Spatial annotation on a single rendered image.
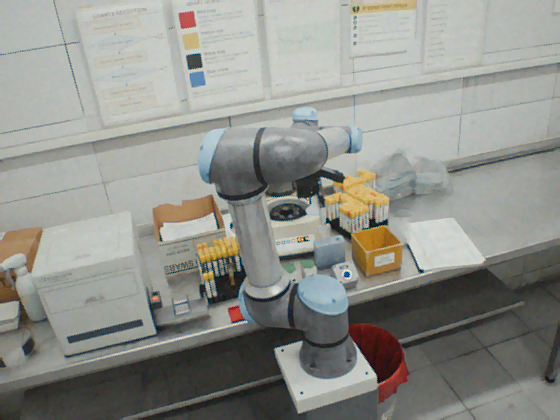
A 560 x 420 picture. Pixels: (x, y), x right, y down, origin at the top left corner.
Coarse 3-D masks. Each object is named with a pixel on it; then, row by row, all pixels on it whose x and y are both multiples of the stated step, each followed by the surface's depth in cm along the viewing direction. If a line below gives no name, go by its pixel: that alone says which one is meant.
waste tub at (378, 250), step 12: (372, 228) 172; (384, 228) 173; (360, 240) 173; (372, 240) 174; (384, 240) 176; (396, 240) 166; (360, 252) 165; (372, 252) 160; (384, 252) 162; (396, 252) 163; (360, 264) 168; (372, 264) 162; (384, 264) 164; (396, 264) 165
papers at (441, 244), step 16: (416, 224) 188; (432, 224) 187; (448, 224) 186; (416, 240) 178; (432, 240) 177; (448, 240) 176; (464, 240) 175; (416, 256) 170; (432, 256) 169; (448, 256) 168; (464, 256) 167; (480, 256) 166
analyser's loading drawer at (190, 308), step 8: (176, 304) 153; (184, 304) 154; (192, 304) 154; (200, 304) 153; (208, 304) 150; (152, 312) 152; (160, 312) 151; (168, 312) 151; (176, 312) 151; (184, 312) 149; (192, 312) 150; (200, 312) 150; (208, 312) 151; (160, 320) 148; (168, 320) 148
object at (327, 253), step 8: (336, 240) 167; (320, 248) 166; (328, 248) 167; (336, 248) 167; (344, 248) 168; (320, 256) 168; (328, 256) 168; (336, 256) 169; (344, 256) 170; (320, 264) 169; (328, 264) 170; (336, 264) 170; (320, 272) 169
